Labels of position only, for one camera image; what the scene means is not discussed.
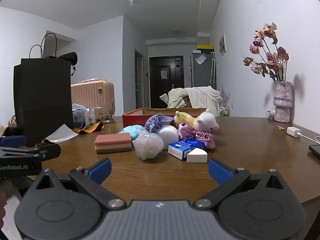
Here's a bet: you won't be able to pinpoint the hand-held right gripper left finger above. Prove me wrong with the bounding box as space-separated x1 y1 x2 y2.
30 158 126 211

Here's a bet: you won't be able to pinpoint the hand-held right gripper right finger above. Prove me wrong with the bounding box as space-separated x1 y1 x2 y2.
194 158 290 209

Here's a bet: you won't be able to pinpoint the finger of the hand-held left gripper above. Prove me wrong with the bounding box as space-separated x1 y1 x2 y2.
0 143 61 162
0 127 27 148

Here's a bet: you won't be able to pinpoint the pink layered sponge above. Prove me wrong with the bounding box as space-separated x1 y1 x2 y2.
94 132 132 154

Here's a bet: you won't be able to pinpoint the purple satin scrunchie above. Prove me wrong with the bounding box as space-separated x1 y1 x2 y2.
177 122 216 150

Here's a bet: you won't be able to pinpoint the white lamb plush toy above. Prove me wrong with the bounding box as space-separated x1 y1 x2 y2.
194 109 220 134

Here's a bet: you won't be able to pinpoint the blue fluffy plush toy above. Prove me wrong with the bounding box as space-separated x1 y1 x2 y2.
121 124 150 140

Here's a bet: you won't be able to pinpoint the translucent bath ball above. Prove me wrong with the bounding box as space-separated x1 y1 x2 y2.
132 131 165 160

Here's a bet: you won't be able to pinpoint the red cardboard box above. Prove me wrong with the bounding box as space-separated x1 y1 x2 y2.
122 107 208 130

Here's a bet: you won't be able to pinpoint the white round sponge ball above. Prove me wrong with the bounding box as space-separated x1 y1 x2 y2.
158 125 180 151

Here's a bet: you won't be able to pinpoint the lavender fuzzy headband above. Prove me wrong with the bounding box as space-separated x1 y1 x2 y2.
145 114 175 134

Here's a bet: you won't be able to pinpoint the person's left hand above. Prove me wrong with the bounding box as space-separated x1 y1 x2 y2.
0 191 7 230

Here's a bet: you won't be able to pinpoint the white paper sheet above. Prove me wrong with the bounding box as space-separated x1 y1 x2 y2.
44 124 79 144

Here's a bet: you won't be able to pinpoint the white wedge sponge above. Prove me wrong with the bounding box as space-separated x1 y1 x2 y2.
186 148 208 163

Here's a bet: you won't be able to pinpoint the blue tissue pack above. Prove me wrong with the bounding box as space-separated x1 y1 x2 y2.
168 138 206 160

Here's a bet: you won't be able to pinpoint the black paper bag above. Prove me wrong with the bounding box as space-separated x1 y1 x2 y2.
13 33 75 147

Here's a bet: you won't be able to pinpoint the clear glass cup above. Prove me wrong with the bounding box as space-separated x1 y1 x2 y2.
99 99 115 123

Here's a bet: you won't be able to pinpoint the pink ribbed suitcase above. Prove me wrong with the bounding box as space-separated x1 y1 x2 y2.
71 79 115 117

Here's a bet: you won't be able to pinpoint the purple dried flowers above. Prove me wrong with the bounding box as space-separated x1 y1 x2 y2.
220 84 231 107

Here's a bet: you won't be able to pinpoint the beige jacket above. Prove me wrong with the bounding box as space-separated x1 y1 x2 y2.
159 86 223 117

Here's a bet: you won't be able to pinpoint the white charger plug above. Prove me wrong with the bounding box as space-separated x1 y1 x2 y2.
286 127 302 138

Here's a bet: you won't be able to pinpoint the dark entrance door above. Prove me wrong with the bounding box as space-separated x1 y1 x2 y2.
149 56 185 108

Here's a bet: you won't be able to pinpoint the pink textured vase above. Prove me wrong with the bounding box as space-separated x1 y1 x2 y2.
272 81 293 123

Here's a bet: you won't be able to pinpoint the black knit hat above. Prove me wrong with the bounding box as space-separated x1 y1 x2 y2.
45 52 78 77

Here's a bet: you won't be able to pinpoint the black phone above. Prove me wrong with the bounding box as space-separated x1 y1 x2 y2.
309 144 320 160

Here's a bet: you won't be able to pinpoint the grey refrigerator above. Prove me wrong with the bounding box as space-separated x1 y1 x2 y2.
190 52 217 90

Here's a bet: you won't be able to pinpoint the interior door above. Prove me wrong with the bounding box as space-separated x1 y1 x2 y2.
134 48 145 110

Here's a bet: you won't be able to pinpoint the clear folded umbrella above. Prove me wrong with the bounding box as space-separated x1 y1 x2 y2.
209 52 217 84

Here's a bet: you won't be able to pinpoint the yellow box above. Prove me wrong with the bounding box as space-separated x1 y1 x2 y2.
197 44 215 53

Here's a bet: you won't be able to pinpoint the dried pink roses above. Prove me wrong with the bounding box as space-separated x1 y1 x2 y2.
242 22 290 82

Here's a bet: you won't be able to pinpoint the orange strap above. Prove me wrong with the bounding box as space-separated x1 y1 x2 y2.
72 122 105 135

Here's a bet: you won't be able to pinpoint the white charger cable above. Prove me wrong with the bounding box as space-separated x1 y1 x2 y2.
300 133 320 145

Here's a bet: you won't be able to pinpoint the wall poster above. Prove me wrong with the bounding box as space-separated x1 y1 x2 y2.
219 33 227 56

